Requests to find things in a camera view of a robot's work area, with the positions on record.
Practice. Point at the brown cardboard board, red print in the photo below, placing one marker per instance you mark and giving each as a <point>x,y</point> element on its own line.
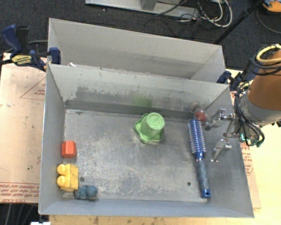
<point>17,133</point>

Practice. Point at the green plastic cup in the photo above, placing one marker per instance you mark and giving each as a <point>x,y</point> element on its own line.
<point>151,127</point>

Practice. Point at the orange-red block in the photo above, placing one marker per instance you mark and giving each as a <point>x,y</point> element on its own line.
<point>68,149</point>

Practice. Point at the grey metal bin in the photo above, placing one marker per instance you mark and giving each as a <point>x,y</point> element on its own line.
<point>135,159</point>

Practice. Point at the blue-grey toy animal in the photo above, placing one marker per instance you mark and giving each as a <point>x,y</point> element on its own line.
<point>86,192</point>

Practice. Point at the small red round thing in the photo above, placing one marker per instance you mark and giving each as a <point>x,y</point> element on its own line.
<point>200,115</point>

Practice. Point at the blue round hairbrush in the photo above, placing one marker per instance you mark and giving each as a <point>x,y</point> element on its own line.
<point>198,144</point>

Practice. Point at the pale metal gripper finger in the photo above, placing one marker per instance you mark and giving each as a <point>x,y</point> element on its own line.
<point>220,149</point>
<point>220,116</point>

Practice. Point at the yellow toy brick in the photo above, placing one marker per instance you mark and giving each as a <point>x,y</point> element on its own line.
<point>68,177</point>

